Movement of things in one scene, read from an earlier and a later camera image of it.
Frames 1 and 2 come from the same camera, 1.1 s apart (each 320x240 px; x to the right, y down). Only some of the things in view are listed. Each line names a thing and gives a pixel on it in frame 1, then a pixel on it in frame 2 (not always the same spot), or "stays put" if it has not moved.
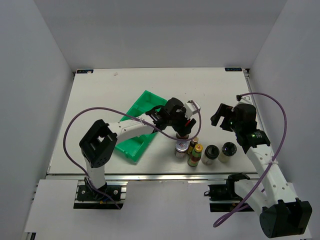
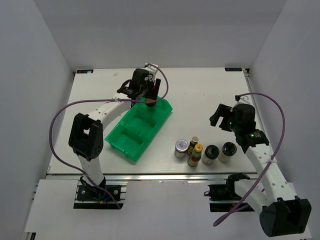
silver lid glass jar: (181, 147) stays put
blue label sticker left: (84, 71) stays put
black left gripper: (181, 129) to (153, 93)
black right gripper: (221, 112) stays put
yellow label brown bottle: (192, 145) stays put
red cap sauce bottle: (185, 136) to (150, 104)
